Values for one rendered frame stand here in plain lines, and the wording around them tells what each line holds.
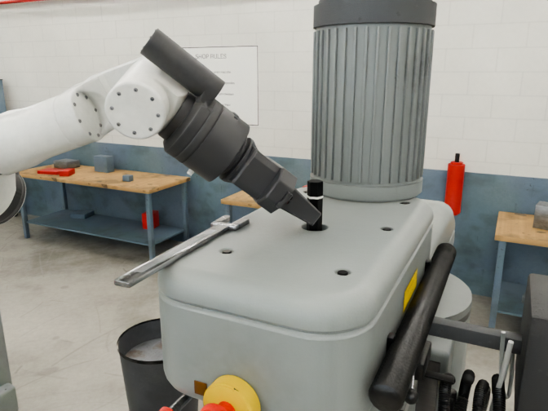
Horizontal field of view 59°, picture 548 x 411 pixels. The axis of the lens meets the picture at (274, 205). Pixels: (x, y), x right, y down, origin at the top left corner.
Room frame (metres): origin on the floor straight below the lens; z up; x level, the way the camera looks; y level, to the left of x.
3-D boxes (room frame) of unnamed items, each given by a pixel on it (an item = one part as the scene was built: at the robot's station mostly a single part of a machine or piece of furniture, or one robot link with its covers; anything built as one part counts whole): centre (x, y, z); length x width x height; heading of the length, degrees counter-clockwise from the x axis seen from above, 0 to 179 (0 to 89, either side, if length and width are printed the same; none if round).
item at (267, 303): (0.66, -0.06, 1.81); 0.47 x 0.26 x 0.16; 154
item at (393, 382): (0.61, -0.20, 1.79); 0.45 x 0.04 x 0.04; 154
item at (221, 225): (0.56, 0.10, 1.89); 0.24 x 0.04 x 0.01; 156
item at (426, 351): (0.64, -0.21, 1.66); 0.12 x 0.04 x 0.04; 154
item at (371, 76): (0.87, -0.17, 2.05); 0.20 x 0.20 x 0.32
